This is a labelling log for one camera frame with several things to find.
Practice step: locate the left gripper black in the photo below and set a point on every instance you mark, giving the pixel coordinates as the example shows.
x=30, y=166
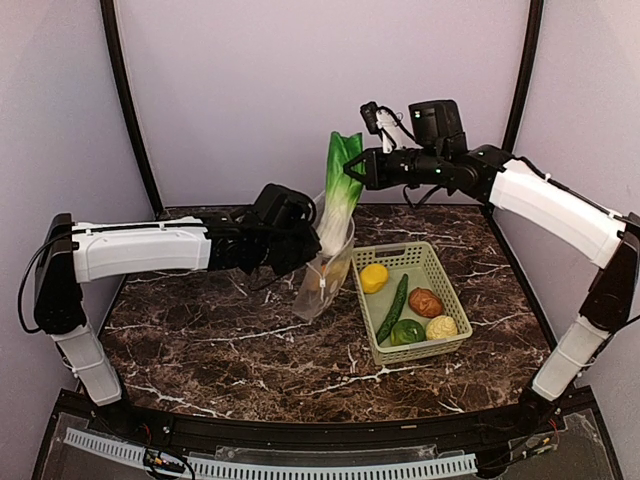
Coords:
x=311, y=245

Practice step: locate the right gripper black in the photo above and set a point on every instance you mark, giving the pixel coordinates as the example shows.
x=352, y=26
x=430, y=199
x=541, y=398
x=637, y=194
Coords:
x=374, y=178

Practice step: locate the bok choy toy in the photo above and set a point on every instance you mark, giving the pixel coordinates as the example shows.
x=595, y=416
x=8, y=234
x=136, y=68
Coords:
x=342, y=193

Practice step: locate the clear polka dot zip bag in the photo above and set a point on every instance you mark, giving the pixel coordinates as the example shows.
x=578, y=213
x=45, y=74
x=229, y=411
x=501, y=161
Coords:
x=323, y=278

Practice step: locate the green plastic basket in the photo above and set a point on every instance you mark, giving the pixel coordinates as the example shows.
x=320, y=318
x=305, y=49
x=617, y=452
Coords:
x=418, y=262

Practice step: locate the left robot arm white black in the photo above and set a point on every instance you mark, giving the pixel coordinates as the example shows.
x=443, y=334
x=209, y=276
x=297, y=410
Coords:
x=78, y=253

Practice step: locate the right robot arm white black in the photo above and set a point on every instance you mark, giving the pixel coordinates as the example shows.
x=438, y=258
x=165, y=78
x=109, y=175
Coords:
x=495, y=177

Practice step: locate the yellow lemon toy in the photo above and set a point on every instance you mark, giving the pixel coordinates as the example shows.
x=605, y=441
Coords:
x=373, y=278

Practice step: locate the green cucumber toy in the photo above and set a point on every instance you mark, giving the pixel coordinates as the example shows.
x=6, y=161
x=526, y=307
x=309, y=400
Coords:
x=394, y=311

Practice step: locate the brown bun toy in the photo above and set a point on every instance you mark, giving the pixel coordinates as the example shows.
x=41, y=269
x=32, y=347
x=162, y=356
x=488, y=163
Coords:
x=425, y=303

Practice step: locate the green yellow pepper toy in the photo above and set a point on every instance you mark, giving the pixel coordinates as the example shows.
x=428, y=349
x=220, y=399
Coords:
x=407, y=331

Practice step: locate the cream cauliflower toy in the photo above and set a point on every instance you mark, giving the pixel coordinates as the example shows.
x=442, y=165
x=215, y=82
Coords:
x=441, y=327

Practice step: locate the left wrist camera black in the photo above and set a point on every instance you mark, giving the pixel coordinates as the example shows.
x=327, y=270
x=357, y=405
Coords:
x=281, y=207

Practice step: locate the right black frame post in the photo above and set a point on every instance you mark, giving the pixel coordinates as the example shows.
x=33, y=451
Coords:
x=530, y=43

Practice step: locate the black frame post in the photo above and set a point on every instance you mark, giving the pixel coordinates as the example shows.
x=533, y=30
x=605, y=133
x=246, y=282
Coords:
x=126, y=101
x=530, y=43

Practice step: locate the white slotted cable duct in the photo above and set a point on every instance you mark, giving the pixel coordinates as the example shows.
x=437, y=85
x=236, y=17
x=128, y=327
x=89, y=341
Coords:
x=246, y=463

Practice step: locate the black front rail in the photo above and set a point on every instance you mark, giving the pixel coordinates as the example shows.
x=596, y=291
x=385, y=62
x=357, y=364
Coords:
x=485, y=430

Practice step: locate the left black frame post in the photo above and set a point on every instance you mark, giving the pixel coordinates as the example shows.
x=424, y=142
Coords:
x=126, y=101

